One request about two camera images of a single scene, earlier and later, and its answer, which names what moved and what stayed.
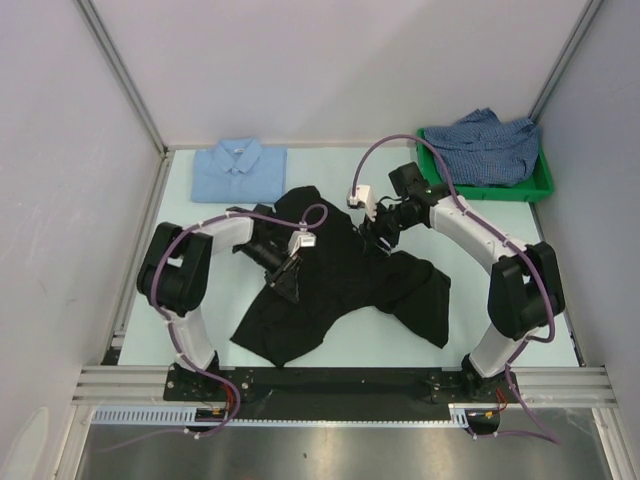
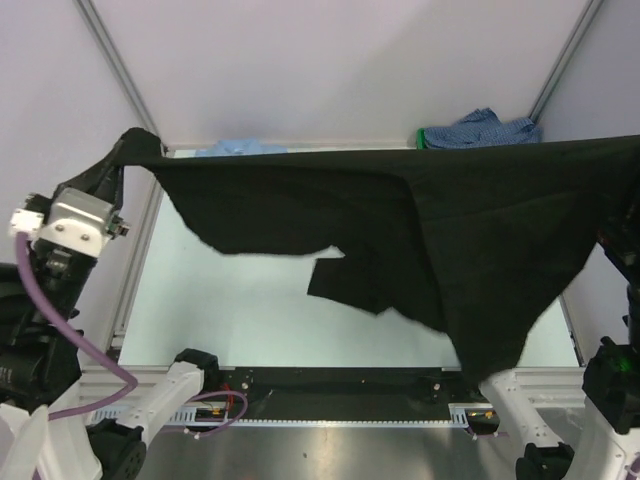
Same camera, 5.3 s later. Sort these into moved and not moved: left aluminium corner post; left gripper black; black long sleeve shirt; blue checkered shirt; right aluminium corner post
Moved: black long sleeve shirt; left gripper black
Not moved: left aluminium corner post; blue checkered shirt; right aluminium corner post
